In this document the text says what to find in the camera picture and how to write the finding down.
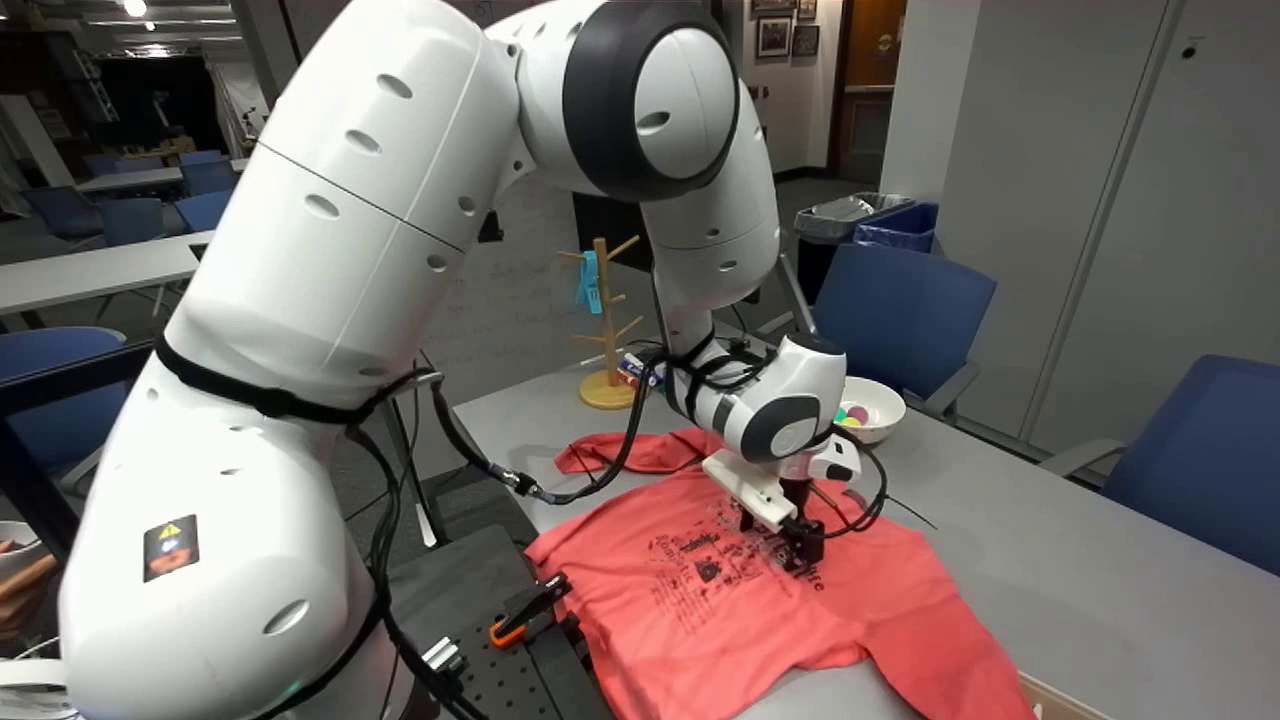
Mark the beige plastic tray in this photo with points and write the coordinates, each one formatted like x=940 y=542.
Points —
x=1054 y=706

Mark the grey metal cabinet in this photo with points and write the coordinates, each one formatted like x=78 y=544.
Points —
x=1104 y=203

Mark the framed wall picture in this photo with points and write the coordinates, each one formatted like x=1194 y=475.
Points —
x=774 y=39

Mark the blue recycling bin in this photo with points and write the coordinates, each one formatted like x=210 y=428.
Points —
x=903 y=230

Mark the white bowl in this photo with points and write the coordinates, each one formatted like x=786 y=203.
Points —
x=883 y=413

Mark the small colourful tube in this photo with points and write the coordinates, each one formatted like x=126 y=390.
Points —
x=635 y=365

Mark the peach printed sweatshirt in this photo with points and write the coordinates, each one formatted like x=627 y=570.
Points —
x=695 y=626

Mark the pink ball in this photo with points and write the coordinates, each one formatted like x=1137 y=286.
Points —
x=860 y=413

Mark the grey trash bin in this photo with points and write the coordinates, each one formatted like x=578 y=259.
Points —
x=827 y=252

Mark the green ball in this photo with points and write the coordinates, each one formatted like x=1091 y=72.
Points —
x=844 y=417

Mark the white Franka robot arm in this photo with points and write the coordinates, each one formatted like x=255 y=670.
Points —
x=361 y=203

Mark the blue item on mug tree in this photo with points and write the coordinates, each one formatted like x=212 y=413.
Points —
x=590 y=286

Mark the silver metal knob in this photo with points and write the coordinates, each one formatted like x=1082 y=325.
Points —
x=440 y=659

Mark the white background table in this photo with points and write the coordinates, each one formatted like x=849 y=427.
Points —
x=82 y=274

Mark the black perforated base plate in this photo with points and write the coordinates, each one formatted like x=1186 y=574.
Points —
x=466 y=586

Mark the blue office chair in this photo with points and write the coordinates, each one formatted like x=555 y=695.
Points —
x=1213 y=455
x=203 y=204
x=906 y=314
x=55 y=385

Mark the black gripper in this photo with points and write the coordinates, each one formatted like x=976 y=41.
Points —
x=798 y=497

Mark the brown wooden door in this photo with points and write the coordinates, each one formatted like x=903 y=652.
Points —
x=874 y=47

